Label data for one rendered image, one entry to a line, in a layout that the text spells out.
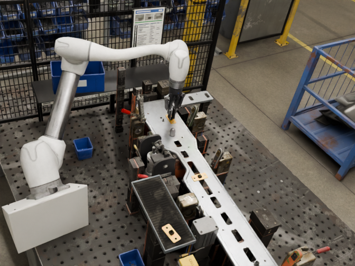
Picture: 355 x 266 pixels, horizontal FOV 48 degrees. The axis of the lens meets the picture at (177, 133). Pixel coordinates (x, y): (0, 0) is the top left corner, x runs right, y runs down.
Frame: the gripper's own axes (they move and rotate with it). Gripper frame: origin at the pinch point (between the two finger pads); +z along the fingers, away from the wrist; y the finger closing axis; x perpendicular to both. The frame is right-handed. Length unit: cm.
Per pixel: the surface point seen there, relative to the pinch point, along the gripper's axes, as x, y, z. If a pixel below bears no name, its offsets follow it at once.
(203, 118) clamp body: 8.2, -17.5, 1.4
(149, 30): -55, -6, -24
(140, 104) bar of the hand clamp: 1.8, 21.6, -13.0
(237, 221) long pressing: 78, 1, 4
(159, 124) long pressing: 2.1, 8.2, 4.6
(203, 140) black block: 21.2, -11.0, 5.5
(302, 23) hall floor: -252, -353, 105
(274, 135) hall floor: -51, -153, 105
